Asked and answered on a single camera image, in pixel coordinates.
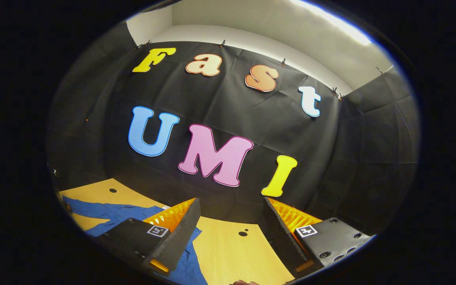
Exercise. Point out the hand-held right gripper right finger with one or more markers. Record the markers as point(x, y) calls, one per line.
point(281, 237)

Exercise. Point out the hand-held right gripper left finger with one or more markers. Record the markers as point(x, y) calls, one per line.
point(178, 237)

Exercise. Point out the blue button shirt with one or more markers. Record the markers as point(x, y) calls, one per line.
point(113, 211)

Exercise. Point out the black backdrop cloth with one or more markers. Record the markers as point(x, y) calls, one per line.
point(220, 103)

